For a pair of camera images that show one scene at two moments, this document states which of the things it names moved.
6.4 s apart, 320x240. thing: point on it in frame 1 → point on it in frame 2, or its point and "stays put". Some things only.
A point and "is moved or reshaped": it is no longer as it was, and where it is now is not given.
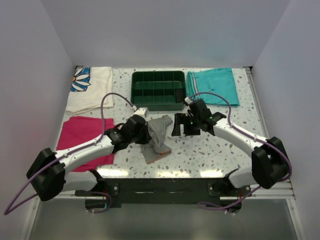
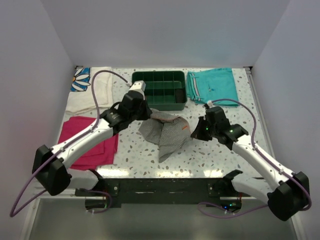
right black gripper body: [197, 120] → [214, 130]
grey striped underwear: [156, 148] is moved or reshaped
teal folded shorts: [219, 81] stays put
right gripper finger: [179, 119] → [201, 131]
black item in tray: [179, 95] stays put
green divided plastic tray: [161, 90] stays put
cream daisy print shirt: [89, 85] stays put
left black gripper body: [142, 138] → [142, 114]
